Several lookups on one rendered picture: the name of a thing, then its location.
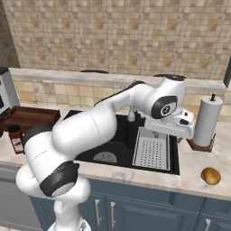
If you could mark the grey dishwasher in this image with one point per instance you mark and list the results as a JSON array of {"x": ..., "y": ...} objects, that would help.
[{"x": 15, "y": 207}]

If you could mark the blue drawer front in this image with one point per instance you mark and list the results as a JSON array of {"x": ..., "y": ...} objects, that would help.
[{"x": 135, "y": 192}]

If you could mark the white paper towel roll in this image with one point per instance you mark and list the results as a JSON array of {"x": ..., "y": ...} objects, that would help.
[{"x": 207, "y": 123}]

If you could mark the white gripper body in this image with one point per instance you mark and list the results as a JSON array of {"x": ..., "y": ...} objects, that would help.
[{"x": 168, "y": 128}]

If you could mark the black sink basin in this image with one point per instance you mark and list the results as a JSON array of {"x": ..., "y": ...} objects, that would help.
[{"x": 120, "y": 144}]

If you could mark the white countertop appliance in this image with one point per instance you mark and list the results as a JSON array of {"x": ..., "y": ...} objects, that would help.
[{"x": 6, "y": 90}]

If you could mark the white perforated tray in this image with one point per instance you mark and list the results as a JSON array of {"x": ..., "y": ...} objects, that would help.
[{"x": 152, "y": 152}]

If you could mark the red spice bottle black cap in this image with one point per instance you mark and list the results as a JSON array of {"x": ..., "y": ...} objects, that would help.
[{"x": 16, "y": 141}]

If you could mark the dark tall cupboard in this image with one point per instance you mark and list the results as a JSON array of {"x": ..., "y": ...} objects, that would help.
[{"x": 228, "y": 73}]

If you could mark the brown wooden paper towel holder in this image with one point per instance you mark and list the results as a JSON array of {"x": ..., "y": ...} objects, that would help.
[{"x": 204, "y": 147}]

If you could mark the black flat dish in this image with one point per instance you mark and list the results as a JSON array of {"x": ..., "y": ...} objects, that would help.
[
  {"x": 94, "y": 71},
  {"x": 158, "y": 75}
]

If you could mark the dark brown wooden board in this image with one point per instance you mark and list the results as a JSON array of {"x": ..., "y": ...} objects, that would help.
[{"x": 27, "y": 117}]

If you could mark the brown potato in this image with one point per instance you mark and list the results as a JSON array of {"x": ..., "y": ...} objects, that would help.
[{"x": 210, "y": 176}]

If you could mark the silver sink tap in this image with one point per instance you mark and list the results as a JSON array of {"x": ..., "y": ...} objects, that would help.
[{"x": 131, "y": 116}]

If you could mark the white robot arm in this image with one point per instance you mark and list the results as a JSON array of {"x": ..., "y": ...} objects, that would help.
[{"x": 84, "y": 129}]

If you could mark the blue cupboard door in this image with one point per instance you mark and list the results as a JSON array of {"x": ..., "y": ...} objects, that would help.
[
  {"x": 91, "y": 210},
  {"x": 150, "y": 219},
  {"x": 222, "y": 226}
]

